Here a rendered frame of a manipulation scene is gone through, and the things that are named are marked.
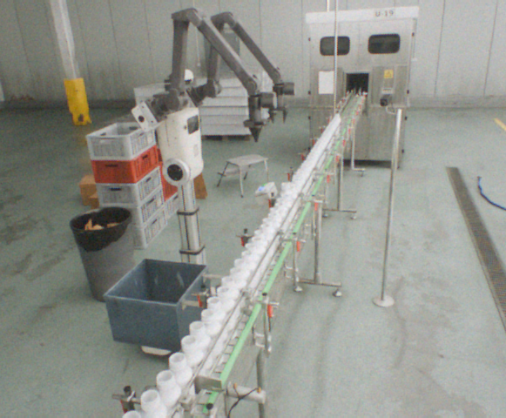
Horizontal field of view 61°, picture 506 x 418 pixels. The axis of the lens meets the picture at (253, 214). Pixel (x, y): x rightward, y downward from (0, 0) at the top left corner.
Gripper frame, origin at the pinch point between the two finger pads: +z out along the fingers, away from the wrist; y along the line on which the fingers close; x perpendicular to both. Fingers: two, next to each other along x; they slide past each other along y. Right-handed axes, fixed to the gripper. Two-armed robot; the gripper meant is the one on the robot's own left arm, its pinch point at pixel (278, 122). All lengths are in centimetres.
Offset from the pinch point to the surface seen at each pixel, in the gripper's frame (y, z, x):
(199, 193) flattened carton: 161, 134, -225
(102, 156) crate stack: 184, 47, -84
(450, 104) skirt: -204, 140, -936
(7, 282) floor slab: 245, 138, -6
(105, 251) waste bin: 132, 94, 1
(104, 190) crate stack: 188, 79, -84
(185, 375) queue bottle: -17, 26, 165
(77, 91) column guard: 668, 59, -677
